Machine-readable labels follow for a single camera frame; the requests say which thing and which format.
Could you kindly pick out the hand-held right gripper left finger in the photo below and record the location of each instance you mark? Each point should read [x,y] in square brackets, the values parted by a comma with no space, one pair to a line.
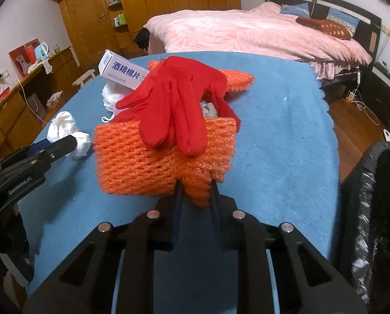
[178,202]

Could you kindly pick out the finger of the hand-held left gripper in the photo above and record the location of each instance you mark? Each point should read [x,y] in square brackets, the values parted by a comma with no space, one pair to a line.
[39,146]
[62,145]

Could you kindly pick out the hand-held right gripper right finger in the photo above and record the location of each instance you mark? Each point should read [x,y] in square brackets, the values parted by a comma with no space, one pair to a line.
[214,202]

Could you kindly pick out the white tissue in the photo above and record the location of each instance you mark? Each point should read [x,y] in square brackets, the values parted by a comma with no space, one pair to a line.
[62,126]
[114,99]
[83,145]

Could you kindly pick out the white cardboard box blue print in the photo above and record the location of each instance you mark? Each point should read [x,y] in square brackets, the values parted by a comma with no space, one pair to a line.
[116,68]

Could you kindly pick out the red fabric glove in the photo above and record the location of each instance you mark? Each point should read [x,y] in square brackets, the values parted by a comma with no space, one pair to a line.
[168,98]

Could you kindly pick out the black trash bag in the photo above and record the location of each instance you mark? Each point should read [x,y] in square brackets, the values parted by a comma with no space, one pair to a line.
[361,202]

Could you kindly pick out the person's left forearm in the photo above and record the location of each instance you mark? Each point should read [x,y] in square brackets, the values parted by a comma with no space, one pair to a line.
[8,245]

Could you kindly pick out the wooden sideboard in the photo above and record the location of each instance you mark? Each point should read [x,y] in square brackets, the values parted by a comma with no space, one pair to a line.
[5,117]

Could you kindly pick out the white rag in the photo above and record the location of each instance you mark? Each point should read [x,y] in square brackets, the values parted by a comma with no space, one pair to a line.
[54,98]

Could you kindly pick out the small white wooden stool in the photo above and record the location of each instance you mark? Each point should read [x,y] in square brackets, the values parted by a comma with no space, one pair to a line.
[83,78]

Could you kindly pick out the white cloth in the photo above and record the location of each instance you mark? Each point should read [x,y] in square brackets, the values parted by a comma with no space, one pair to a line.
[41,65]

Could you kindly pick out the red gift box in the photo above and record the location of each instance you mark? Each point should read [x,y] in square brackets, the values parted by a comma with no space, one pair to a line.
[23,57]

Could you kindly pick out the grey crumpled wrapper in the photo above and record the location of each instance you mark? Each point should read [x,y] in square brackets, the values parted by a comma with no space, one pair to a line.
[209,109]

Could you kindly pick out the light blue kettle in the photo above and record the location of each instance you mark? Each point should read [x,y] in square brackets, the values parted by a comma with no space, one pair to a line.
[42,51]

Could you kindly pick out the black cloth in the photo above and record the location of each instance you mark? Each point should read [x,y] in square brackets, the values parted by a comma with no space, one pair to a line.
[142,39]

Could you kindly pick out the green box on shelf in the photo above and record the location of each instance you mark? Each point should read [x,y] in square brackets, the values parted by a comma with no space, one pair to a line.
[122,19]

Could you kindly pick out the bed with pink blanket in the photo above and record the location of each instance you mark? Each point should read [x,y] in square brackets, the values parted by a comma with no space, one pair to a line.
[247,32]

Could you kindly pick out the dark nightstand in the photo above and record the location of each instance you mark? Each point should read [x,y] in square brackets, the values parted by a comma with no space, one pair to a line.
[386,98]

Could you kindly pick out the brown dotted pillow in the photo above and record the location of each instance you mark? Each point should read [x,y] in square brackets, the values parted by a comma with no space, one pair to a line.
[325,27]

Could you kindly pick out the blue pillow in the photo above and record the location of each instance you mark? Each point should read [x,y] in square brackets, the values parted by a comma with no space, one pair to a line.
[345,18]
[296,9]

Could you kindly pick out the dark wooden bed headboard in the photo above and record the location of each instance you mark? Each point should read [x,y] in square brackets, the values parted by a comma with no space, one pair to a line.
[345,1]

